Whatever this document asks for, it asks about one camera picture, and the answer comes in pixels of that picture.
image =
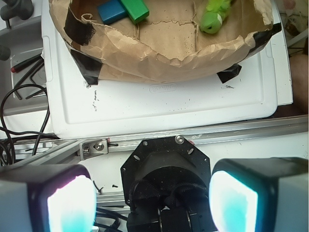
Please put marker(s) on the red handled screwdriver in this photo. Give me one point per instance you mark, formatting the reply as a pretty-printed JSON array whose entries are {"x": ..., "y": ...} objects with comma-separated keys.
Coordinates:
[{"x": 22, "y": 65}]

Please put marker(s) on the black hex key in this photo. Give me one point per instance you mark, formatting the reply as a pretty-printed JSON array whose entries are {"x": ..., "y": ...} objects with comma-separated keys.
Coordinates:
[{"x": 27, "y": 77}]

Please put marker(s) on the blue rectangular block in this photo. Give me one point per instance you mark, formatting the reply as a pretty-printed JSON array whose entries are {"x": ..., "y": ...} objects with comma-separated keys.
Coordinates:
[{"x": 111, "y": 11}]

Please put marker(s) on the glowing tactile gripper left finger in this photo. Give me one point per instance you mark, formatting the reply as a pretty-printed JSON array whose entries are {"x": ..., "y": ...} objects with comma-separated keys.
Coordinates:
[{"x": 46, "y": 198}]

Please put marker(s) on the grey clamp knob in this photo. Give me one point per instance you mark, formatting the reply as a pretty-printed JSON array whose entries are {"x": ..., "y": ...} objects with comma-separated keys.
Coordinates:
[{"x": 16, "y": 8}]

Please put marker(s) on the brown paper bag tray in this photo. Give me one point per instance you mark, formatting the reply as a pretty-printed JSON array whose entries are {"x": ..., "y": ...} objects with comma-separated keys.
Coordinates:
[{"x": 168, "y": 46}]

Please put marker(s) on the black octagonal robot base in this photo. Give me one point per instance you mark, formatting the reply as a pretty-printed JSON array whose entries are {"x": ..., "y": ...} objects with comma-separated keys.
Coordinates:
[{"x": 166, "y": 186}]

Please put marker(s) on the green rectangular block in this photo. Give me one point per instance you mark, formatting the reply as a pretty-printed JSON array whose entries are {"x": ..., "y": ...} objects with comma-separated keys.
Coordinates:
[{"x": 136, "y": 10}]

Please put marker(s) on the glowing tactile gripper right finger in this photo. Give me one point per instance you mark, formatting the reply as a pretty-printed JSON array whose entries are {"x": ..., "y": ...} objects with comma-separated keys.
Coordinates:
[{"x": 260, "y": 195}]

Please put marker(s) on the metal corner bracket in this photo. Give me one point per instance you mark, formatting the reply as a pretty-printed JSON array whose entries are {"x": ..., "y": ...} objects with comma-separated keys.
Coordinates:
[{"x": 90, "y": 148}]

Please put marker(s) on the green plush animal toy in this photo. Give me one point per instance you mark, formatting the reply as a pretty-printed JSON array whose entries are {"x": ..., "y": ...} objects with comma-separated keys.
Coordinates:
[{"x": 215, "y": 13}]

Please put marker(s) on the aluminium extrusion rail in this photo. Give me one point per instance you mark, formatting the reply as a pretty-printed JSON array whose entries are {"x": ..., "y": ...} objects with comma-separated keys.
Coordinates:
[{"x": 263, "y": 138}]

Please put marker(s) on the white plastic bin lid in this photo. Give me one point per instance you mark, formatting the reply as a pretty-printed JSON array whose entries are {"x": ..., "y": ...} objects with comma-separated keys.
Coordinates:
[{"x": 79, "y": 110}]

